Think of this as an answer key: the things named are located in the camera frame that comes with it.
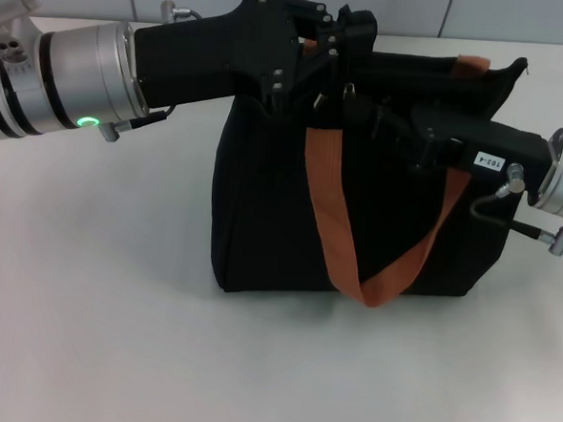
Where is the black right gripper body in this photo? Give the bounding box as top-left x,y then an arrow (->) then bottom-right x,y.
406,100 -> 557,191

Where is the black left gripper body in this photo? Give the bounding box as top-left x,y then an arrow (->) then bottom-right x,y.
129,0 -> 305,120

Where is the black bag with orange straps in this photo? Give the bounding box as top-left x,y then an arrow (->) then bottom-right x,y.
206,37 -> 531,318

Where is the right gripper cable with plugs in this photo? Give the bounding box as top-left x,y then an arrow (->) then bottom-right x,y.
468,158 -> 563,258

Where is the gripper cable with plugs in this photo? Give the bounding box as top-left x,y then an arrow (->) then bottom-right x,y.
468,158 -> 563,258
96,0 -> 204,149

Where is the left gripper cable with plugs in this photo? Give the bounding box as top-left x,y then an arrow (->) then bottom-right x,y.
96,0 -> 204,149

